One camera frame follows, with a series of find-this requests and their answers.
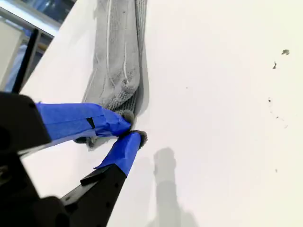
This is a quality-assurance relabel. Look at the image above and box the grey striped towel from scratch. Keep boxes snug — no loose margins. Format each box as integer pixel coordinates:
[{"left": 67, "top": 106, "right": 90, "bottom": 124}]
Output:
[{"left": 74, "top": 0, "right": 150, "bottom": 152}]

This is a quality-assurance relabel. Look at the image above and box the black pole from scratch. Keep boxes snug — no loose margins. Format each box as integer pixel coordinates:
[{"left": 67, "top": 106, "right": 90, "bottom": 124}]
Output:
[{"left": 11, "top": 27, "right": 40, "bottom": 94}]

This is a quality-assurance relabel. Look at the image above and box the white cabinet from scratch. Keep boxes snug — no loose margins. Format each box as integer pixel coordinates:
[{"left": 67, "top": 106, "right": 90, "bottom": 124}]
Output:
[{"left": 0, "top": 17, "right": 26, "bottom": 92}]

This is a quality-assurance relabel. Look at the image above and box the grey window frame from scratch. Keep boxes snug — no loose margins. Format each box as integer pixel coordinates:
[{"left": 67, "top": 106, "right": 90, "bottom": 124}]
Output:
[{"left": 0, "top": 6, "right": 62, "bottom": 38}]

